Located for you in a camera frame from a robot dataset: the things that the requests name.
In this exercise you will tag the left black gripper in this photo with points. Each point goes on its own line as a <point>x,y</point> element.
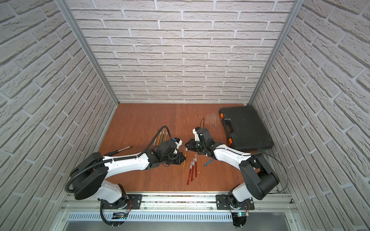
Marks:
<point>176,156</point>

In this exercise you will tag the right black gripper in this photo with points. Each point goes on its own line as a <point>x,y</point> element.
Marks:
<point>191,147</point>

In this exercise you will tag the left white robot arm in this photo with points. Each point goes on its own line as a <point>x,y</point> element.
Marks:
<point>89,177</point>

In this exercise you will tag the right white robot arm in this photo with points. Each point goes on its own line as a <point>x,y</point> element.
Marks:
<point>259,177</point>

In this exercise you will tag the red carving knife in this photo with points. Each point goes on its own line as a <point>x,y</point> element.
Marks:
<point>192,169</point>
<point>190,173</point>
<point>195,166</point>

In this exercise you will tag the black plastic tool case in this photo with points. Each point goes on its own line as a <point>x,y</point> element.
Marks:
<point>244,129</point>

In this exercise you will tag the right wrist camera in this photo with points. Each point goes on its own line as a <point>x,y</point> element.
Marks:
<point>196,135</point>

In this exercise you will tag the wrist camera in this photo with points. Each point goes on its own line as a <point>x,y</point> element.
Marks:
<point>178,142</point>
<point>196,135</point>

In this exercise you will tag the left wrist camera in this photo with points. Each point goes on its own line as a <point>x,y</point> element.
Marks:
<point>178,142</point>

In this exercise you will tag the black handled screwdriver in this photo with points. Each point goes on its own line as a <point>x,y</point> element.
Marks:
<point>110,154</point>

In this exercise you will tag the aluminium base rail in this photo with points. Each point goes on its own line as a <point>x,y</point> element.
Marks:
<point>180,211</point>

